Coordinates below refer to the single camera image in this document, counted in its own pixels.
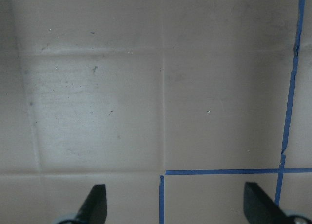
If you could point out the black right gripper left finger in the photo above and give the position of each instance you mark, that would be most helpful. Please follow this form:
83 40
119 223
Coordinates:
94 208

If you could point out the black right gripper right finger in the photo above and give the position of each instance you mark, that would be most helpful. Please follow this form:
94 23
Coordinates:
259 208

